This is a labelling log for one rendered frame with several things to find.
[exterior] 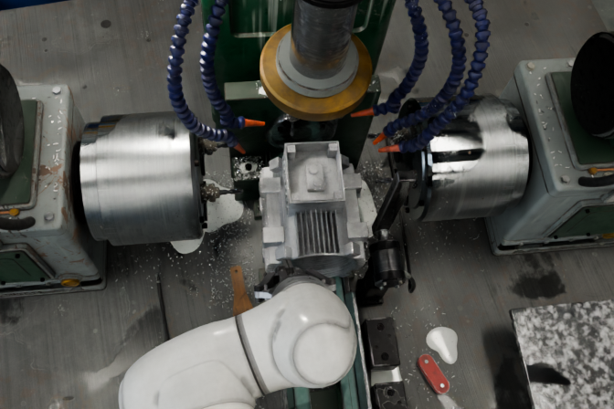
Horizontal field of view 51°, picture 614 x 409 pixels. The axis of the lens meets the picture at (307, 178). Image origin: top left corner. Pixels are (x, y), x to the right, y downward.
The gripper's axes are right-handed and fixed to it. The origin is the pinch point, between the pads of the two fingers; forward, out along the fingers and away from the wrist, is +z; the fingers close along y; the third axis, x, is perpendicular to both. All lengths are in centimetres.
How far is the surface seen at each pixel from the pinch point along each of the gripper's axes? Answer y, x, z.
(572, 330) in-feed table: -57, 19, 10
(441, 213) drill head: -30.9, -6.6, 9.4
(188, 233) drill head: 17.2, -6.5, 9.6
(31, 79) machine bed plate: 56, -40, 58
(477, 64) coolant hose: -29.1, -32.7, -15.8
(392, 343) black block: -21.6, 20.6, 16.2
